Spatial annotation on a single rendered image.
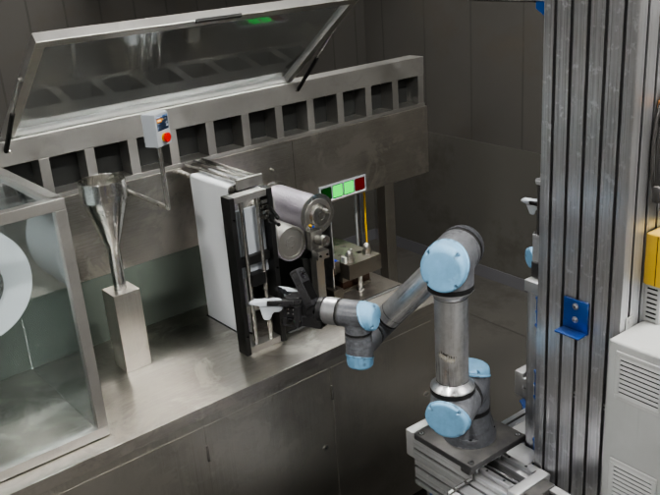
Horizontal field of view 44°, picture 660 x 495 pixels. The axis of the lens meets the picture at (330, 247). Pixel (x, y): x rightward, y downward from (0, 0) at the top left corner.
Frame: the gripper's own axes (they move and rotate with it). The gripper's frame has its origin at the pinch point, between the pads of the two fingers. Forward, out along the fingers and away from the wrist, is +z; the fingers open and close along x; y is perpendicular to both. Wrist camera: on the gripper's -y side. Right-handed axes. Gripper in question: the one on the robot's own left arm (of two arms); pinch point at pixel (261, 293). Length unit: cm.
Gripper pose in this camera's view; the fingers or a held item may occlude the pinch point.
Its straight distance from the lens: 233.2
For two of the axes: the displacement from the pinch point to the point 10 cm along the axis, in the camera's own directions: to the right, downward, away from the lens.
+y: 0.1, 9.7, 2.4
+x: 4.5, -2.2, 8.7
